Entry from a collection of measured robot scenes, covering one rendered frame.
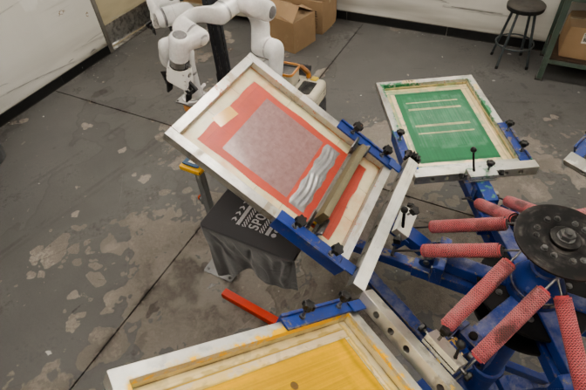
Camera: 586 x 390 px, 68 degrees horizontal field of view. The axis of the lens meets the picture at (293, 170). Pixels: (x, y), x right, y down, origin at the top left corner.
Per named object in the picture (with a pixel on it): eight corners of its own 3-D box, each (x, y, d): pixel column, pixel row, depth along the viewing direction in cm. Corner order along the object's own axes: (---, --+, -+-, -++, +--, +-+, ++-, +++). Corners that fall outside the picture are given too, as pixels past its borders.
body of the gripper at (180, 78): (196, 63, 167) (195, 85, 175) (173, 51, 168) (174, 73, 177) (184, 72, 162) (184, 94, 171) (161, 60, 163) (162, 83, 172)
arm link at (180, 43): (193, 17, 163) (212, 29, 161) (192, 40, 171) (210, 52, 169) (164, 32, 154) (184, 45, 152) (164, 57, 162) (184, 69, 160)
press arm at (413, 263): (245, 215, 211) (243, 207, 207) (251, 207, 215) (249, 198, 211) (520, 315, 167) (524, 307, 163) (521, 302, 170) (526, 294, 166)
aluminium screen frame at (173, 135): (161, 138, 151) (164, 133, 148) (248, 58, 187) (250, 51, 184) (338, 273, 156) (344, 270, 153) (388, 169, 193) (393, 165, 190)
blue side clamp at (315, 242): (269, 225, 154) (276, 218, 149) (275, 215, 158) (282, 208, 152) (334, 276, 156) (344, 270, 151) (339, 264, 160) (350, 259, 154)
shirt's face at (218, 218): (200, 224, 198) (200, 223, 197) (248, 164, 225) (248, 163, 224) (294, 261, 180) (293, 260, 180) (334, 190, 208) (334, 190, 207)
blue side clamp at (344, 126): (330, 133, 189) (337, 125, 184) (334, 126, 192) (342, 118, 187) (383, 175, 191) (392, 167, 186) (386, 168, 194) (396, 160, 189)
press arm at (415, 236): (384, 229, 170) (392, 225, 166) (390, 219, 174) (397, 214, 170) (419, 256, 171) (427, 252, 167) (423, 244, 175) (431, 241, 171)
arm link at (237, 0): (253, 9, 192) (280, 17, 185) (222, 35, 182) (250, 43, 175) (245, -27, 179) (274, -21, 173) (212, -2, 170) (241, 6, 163)
